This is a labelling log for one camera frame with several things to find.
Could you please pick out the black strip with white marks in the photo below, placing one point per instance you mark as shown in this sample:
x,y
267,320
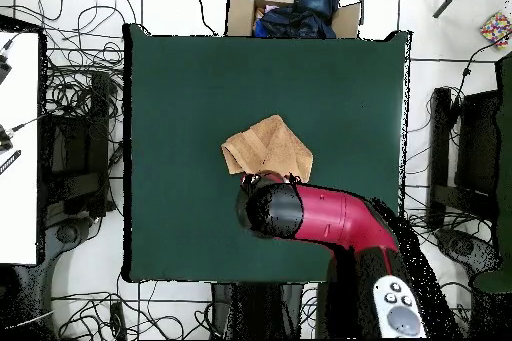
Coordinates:
x,y
10,162

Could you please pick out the colourful patterned item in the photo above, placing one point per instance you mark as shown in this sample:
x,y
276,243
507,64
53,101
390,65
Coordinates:
x,y
496,29

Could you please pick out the tan terry towel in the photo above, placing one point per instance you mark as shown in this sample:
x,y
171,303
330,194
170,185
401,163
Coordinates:
x,y
268,145

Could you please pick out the dark green table cloth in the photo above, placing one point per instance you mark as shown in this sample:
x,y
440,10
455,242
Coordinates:
x,y
504,197
192,97

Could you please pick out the black power strip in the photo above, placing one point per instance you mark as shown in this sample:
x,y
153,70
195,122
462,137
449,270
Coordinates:
x,y
118,319

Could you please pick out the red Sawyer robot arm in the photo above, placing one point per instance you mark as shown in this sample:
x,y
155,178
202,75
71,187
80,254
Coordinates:
x,y
340,217

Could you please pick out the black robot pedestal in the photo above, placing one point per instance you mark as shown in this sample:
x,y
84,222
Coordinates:
x,y
260,309

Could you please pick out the white table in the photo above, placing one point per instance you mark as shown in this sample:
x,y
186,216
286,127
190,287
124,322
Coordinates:
x,y
20,197

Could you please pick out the dark blue clothing pile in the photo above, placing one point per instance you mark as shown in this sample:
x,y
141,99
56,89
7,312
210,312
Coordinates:
x,y
304,17

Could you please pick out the brown cardboard box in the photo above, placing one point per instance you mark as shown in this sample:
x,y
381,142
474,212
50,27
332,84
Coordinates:
x,y
240,13

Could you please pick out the black frame stand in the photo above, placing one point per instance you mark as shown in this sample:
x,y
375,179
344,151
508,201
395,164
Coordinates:
x,y
478,145
76,149

